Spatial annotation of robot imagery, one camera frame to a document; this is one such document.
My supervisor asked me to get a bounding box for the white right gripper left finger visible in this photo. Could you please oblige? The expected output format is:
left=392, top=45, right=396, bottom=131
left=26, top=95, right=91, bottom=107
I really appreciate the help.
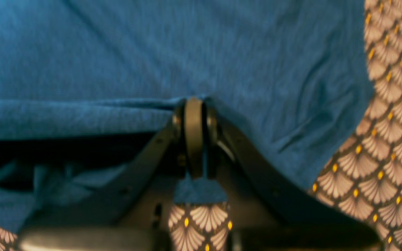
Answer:
left=18, top=98, right=203, bottom=251

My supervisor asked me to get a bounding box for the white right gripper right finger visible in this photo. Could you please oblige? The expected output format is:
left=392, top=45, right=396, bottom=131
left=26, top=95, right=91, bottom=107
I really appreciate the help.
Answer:
left=203, top=105, right=381, bottom=251

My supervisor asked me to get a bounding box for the blue long-sleeve T-shirt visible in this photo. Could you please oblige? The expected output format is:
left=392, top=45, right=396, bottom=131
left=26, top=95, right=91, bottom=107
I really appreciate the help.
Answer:
left=0, top=0, right=374, bottom=231

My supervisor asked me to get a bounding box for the fan-patterned table cloth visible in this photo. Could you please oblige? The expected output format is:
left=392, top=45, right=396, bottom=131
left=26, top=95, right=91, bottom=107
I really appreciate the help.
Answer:
left=0, top=0, right=402, bottom=251

